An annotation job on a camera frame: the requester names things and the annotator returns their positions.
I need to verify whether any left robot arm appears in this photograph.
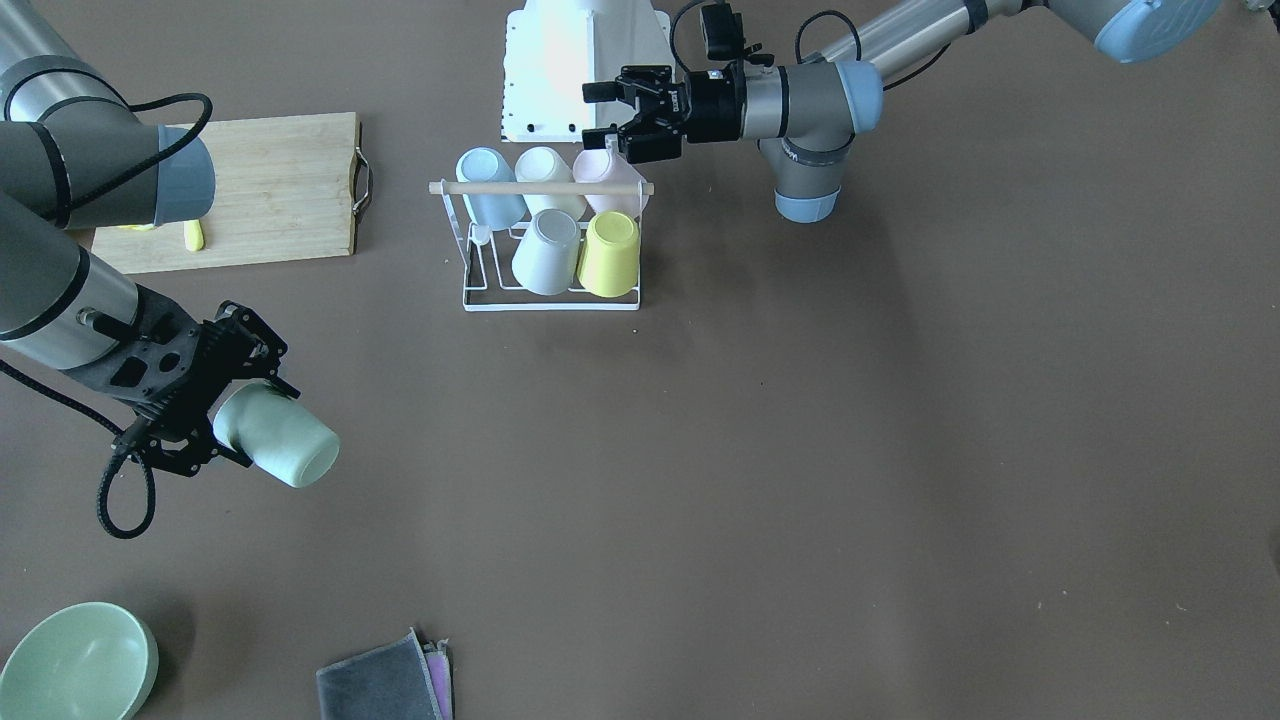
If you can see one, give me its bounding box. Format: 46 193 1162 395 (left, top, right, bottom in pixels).
582 1 1028 223

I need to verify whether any white plastic cup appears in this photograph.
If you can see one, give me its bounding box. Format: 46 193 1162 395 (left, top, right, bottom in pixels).
515 146 588 222

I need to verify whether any grey folded cloth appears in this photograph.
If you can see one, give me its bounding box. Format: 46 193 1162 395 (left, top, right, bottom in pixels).
316 630 454 719

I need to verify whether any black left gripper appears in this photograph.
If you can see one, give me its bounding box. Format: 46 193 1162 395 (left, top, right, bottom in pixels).
582 64 746 165

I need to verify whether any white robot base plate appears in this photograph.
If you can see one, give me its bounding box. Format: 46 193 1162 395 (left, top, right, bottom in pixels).
500 1 675 143

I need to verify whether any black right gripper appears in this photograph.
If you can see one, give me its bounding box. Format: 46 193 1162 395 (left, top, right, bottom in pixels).
68 286 301 477

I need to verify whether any yellow plastic cup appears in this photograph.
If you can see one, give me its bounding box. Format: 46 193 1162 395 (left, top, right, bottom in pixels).
577 211 640 299

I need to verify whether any white wire cup rack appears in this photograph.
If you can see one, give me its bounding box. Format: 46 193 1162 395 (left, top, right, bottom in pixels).
429 146 655 313

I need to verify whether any pink plastic cup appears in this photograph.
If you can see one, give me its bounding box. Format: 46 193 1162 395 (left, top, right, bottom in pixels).
572 149 649 219

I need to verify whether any wooden cutting board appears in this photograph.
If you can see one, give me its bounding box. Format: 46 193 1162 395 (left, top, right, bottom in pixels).
90 111 361 274

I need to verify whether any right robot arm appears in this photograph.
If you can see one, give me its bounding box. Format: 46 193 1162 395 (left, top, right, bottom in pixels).
3 1 296 477

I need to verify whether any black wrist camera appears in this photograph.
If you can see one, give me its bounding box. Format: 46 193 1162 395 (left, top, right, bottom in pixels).
699 1 748 61

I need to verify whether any light blue plastic cup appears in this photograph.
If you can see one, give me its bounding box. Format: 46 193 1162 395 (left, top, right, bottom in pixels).
454 147 529 231

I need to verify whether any green bowl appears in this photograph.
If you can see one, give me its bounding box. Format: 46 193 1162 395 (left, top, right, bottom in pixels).
1 602 159 719

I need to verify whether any grey plastic cup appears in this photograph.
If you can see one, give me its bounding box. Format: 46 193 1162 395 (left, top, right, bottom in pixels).
512 209 581 296

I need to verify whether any yellow plastic knife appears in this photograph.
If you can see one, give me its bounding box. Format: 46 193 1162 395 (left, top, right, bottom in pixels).
183 219 205 252

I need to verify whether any green plastic cup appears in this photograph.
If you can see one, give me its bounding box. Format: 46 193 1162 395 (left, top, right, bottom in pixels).
212 382 340 488

